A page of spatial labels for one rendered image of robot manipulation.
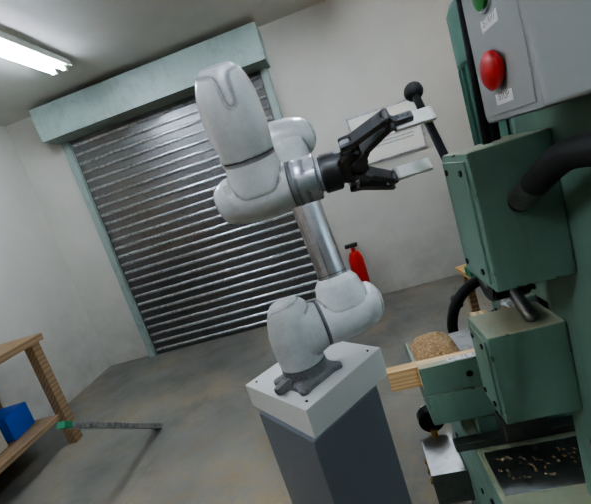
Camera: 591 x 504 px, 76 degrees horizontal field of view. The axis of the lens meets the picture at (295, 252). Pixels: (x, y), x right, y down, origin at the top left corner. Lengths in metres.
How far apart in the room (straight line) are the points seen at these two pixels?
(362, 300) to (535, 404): 0.75
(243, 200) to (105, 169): 3.59
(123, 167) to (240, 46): 1.61
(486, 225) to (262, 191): 0.41
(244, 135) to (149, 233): 3.48
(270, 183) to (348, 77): 3.09
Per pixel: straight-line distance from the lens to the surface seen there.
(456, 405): 0.77
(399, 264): 3.83
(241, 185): 0.71
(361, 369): 1.31
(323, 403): 1.22
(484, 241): 0.44
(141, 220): 4.12
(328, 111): 3.70
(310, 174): 0.70
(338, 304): 1.22
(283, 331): 1.20
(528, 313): 0.54
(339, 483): 1.35
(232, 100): 0.69
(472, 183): 0.42
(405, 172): 0.81
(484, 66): 0.36
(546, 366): 0.56
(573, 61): 0.33
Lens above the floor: 1.33
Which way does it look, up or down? 10 degrees down
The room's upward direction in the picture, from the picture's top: 18 degrees counter-clockwise
